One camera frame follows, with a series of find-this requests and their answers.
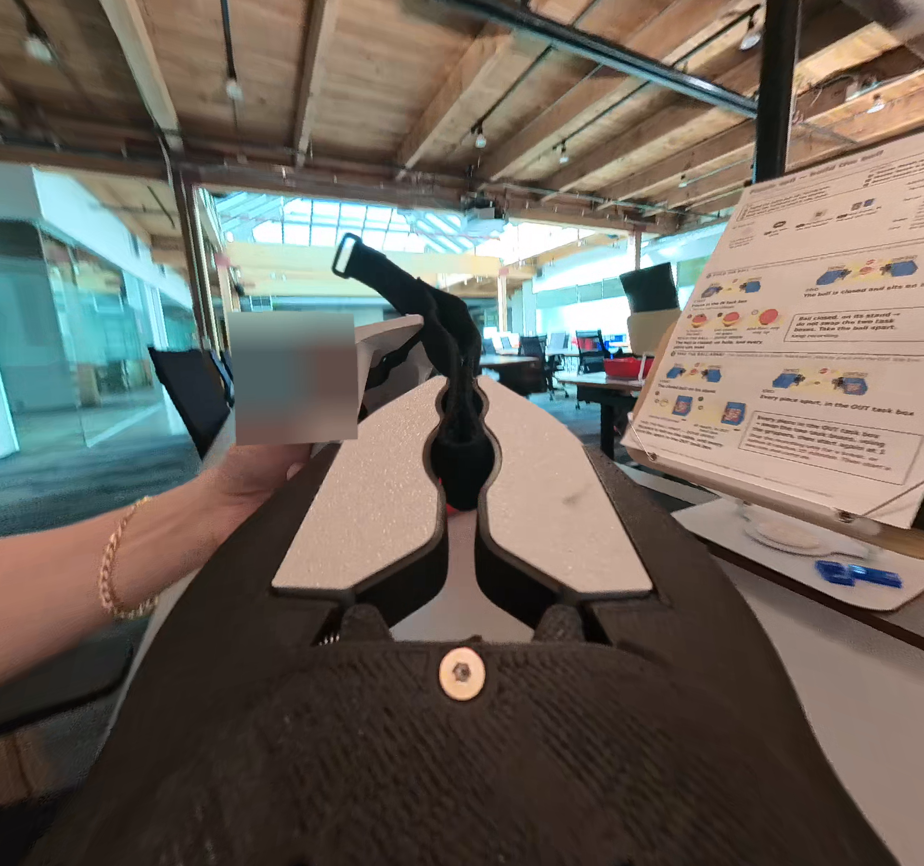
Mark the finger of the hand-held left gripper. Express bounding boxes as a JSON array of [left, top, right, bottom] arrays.
[[359, 350, 438, 417], [357, 315, 428, 350]]

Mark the black strap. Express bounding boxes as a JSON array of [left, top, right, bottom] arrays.
[[333, 234, 499, 510]]

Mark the instruction sheet board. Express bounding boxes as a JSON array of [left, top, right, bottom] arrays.
[[621, 130, 924, 528]]

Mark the person's left hand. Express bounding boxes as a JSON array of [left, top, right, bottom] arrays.
[[210, 441, 316, 509]]

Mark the white stand base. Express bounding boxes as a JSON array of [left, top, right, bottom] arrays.
[[672, 498, 924, 611]]

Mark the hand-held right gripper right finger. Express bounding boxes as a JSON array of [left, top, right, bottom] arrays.
[[474, 376, 654, 600]]

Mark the black ceiling track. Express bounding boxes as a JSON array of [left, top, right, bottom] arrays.
[[419, 0, 759, 119]]

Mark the person's left forearm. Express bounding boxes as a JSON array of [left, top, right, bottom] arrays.
[[0, 480, 235, 687]]

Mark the black pole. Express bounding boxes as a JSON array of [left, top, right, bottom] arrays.
[[751, 0, 805, 186]]

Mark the gold chain bracelet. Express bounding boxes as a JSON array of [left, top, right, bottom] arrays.
[[97, 496, 157, 622]]

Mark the blue clip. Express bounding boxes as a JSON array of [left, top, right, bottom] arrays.
[[813, 559, 903, 588]]

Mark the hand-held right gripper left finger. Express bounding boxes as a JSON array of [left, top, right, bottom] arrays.
[[272, 376, 451, 596]]

